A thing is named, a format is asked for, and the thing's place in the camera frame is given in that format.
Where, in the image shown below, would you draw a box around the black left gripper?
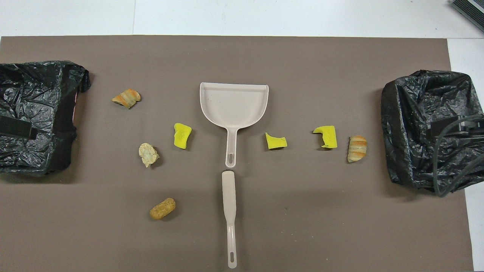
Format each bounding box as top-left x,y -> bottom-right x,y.
0,115 -> 37,139

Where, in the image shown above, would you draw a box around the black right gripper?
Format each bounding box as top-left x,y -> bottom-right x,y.
432,118 -> 484,137

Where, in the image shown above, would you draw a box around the orange striped croissant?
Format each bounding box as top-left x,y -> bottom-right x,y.
112,88 -> 141,109
347,136 -> 368,164

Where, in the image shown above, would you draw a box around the notched yellow sponge piece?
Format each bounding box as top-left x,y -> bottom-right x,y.
313,125 -> 338,149

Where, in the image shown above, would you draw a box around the pale cream pastry piece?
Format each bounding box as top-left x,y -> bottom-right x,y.
138,142 -> 160,168

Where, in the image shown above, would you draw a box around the thick yellow sponge piece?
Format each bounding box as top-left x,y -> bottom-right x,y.
174,123 -> 192,150

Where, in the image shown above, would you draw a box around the brown bread roll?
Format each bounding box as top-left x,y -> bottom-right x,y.
149,198 -> 176,221

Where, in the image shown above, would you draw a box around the beige plastic dustpan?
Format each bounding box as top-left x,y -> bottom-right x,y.
200,82 -> 270,168

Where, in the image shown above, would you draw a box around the beige hand brush black bristles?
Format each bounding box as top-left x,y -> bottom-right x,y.
222,171 -> 238,269

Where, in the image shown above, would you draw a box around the black bag lined trash bin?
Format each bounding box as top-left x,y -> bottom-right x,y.
0,60 -> 91,177
381,70 -> 484,194

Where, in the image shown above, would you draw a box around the dark ribbed device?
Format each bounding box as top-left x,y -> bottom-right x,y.
450,0 -> 484,21

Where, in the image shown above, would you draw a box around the small curved yellow sponge piece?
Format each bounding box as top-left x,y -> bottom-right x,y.
265,132 -> 288,150

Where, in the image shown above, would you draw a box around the large brown paper table mat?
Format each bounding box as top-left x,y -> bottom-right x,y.
0,35 -> 474,272

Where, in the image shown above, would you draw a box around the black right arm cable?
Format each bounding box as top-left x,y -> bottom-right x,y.
433,113 -> 484,198

